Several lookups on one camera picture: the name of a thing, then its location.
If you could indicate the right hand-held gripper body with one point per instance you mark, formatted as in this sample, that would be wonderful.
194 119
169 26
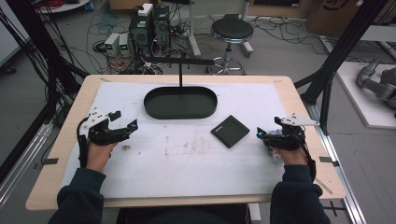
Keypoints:
288 140

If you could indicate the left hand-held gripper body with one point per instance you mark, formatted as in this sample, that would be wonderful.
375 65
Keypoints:
102 135

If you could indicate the person's right hand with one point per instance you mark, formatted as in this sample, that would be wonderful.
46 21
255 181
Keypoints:
295 157

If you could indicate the person's left hand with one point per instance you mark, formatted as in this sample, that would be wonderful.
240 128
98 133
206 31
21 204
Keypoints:
98 155

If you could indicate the black square coaster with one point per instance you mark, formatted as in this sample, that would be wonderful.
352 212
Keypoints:
230 130

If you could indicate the black tape piece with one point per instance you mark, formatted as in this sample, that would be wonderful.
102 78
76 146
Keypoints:
49 161
328 160

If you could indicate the black oval tray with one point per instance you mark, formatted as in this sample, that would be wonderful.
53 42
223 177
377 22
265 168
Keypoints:
180 104

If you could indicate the white table mat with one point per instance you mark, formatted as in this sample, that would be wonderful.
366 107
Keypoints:
186 168

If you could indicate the grey power supply unit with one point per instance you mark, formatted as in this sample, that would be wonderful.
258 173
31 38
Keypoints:
112 43
124 45

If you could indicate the black T-shaped stand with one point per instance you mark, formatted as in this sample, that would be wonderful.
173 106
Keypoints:
180 61

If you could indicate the white floor board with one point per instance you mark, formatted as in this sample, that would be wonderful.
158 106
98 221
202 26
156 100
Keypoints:
364 99

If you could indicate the dark computer tower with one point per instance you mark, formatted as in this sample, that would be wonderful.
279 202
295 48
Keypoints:
140 31
162 26

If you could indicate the black round stool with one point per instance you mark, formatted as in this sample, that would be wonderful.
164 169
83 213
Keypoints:
232 29

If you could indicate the person's lap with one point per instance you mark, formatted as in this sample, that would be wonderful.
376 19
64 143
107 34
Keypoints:
183 216

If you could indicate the white box on tower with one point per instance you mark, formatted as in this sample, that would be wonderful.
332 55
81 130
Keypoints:
145 10

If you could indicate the brown cardboard box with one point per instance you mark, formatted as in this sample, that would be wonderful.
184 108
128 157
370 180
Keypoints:
333 15

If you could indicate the aluminium floor rail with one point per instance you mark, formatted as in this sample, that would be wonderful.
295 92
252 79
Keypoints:
342 186
21 165

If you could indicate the black metal frame post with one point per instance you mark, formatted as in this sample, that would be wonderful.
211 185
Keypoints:
339 59
40 53

